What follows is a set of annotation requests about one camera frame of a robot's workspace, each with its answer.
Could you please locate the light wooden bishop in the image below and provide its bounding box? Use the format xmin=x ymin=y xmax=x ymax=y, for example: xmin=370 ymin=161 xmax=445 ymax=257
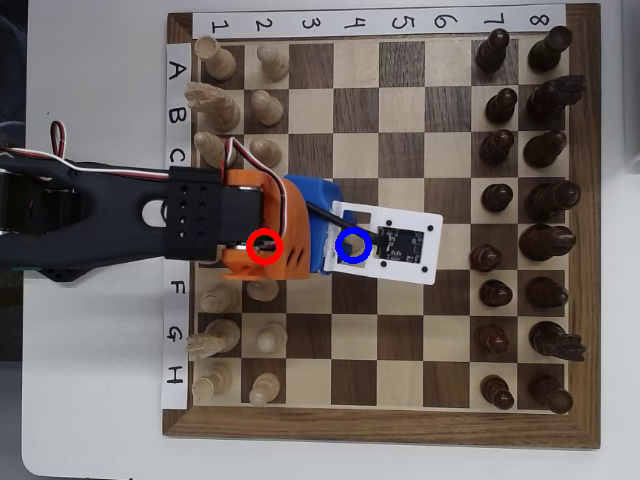
xmin=192 ymin=130 xmax=238 ymax=170
xmin=199 ymin=280 xmax=242 ymax=315

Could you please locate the dark wooden rook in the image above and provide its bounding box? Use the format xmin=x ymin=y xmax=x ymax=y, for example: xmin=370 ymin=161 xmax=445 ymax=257
xmin=527 ymin=24 xmax=574 ymax=74
xmin=528 ymin=373 xmax=575 ymax=416

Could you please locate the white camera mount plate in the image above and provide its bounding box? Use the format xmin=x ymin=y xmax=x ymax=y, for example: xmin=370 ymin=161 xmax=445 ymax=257
xmin=321 ymin=199 xmax=445 ymax=288

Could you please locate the black camera cable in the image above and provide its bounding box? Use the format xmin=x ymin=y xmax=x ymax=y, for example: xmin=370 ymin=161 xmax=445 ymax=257
xmin=304 ymin=199 xmax=389 ymax=259

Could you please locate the dark wooden bishop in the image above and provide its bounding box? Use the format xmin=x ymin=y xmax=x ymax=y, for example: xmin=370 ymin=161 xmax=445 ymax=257
xmin=524 ymin=276 xmax=570 ymax=310
xmin=522 ymin=129 xmax=569 ymax=170

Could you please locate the light wooden knight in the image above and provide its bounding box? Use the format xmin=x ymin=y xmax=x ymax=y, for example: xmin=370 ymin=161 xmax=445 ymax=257
xmin=185 ymin=318 xmax=242 ymax=362
xmin=183 ymin=81 xmax=241 ymax=134

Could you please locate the dark wooden queen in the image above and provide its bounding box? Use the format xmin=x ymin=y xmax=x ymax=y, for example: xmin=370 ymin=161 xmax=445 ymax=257
xmin=524 ymin=179 xmax=583 ymax=224

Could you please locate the dark wooden knight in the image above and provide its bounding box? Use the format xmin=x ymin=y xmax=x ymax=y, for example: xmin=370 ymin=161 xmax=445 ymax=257
xmin=525 ymin=74 xmax=588 ymax=124
xmin=528 ymin=320 xmax=589 ymax=363

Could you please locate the dark wooden king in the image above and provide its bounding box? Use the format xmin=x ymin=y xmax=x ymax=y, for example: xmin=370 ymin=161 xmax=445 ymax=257
xmin=518 ymin=223 xmax=578 ymax=263

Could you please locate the white paper strip with numbers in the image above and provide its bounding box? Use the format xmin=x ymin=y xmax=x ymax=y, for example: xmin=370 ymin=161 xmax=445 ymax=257
xmin=191 ymin=3 xmax=568 ymax=39

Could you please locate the dark wooden pawn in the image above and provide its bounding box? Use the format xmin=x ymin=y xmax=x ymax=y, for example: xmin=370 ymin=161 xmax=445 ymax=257
xmin=478 ymin=128 xmax=516 ymax=166
xmin=468 ymin=243 xmax=504 ymax=274
xmin=480 ymin=183 xmax=515 ymax=213
xmin=479 ymin=374 xmax=516 ymax=412
xmin=474 ymin=27 xmax=511 ymax=73
xmin=484 ymin=87 xmax=519 ymax=125
xmin=473 ymin=323 xmax=511 ymax=355
xmin=478 ymin=278 xmax=514 ymax=309

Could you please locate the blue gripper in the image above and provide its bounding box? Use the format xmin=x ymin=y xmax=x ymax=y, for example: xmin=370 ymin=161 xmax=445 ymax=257
xmin=283 ymin=173 xmax=346 ymax=276

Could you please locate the red white black servo wire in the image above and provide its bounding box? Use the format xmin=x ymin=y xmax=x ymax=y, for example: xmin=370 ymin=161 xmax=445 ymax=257
xmin=221 ymin=137 xmax=297 ymax=239
xmin=0 ymin=120 xmax=171 ymax=180

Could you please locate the white paper strip with letters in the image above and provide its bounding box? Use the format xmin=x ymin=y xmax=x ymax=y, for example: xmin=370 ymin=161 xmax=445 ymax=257
xmin=159 ymin=41 xmax=195 ymax=411

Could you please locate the wooden chessboard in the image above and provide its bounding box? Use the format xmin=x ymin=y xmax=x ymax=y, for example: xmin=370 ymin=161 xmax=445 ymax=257
xmin=161 ymin=2 xmax=603 ymax=450

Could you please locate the dark navy fabric object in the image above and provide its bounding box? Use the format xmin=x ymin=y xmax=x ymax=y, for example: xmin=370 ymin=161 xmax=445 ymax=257
xmin=0 ymin=9 xmax=27 ymax=121

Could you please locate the light wooden pawn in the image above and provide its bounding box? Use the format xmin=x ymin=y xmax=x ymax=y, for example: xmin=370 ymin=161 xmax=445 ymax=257
xmin=248 ymin=372 xmax=281 ymax=408
xmin=246 ymin=278 xmax=280 ymax=303
xmin=342 ymin=233 xmax=369 ymax=259
xmin=250 ymin=89 xmax=285 ymax=127
xmin=256 ymin=43 xmax=290 ymax=84
xmin=255 ymin=325 xmax=289 ymax=355
xmin=248 ymin=137 xmax=283 ymax=170

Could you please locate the light wooden rook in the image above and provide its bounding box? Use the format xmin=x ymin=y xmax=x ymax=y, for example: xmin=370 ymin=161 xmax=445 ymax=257
xmin=193 ymin=35 xmax=238 ymax=82
xmin=191 ymin=362 xmax=235 ymax=405

